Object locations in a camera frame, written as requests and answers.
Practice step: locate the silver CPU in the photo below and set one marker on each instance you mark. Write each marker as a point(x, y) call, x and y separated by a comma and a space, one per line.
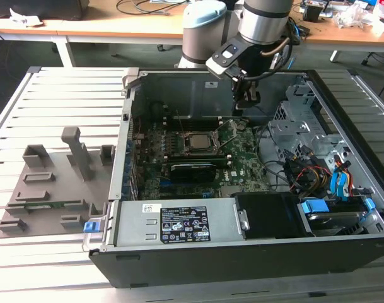
point(199, 141)

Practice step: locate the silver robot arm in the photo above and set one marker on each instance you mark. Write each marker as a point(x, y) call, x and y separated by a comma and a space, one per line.
point(264, 22)

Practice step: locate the CPU socket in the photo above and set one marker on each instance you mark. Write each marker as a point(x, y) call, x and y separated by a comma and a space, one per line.
point(183, 139)

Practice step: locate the silver coin battery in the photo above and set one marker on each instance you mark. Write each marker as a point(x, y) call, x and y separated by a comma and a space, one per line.
point(241, 125)

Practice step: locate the green motherboard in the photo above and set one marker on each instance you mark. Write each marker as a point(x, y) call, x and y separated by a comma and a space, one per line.
point(242, 158)

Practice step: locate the black graphics card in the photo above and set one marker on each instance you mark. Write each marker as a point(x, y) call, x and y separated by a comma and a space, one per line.
point(191, 173)

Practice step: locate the black cup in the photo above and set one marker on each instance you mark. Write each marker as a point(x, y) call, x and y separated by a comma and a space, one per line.
point(312, 13)

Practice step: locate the clear plastic bags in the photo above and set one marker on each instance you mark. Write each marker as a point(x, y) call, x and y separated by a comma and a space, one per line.
point(352, 17)

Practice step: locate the hard disk in blue carrier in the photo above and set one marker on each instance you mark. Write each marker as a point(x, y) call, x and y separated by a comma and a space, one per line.
point(314, 208)

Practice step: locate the grey power supply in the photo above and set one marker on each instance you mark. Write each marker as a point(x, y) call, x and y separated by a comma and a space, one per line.
point(131, 221)

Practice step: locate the wooden desk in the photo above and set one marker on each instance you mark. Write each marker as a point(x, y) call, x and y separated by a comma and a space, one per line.
point(84, 30)

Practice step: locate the black PC case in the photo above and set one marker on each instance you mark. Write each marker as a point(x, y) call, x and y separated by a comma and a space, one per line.
point(210, 268)

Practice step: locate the grey parts rack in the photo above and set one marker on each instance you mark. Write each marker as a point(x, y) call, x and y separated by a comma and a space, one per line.
point(68, 195)

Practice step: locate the blue plastic latch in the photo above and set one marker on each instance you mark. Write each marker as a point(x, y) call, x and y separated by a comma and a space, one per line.
point(91, 228)

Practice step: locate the green RAM stick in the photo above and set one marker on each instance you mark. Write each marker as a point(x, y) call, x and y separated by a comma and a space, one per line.
point(57, 206)

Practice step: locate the crumpled white paper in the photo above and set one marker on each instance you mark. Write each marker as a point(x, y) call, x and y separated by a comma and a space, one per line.
point(24, 17)

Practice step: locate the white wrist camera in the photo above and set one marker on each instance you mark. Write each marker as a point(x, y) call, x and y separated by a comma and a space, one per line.
point(215, 67)

